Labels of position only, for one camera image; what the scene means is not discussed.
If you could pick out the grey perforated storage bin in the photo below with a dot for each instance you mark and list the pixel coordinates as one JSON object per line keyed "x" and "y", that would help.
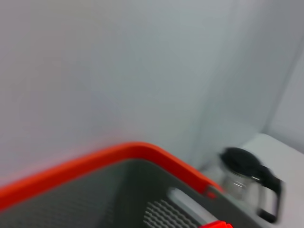
{"x": 118, "y": 197}

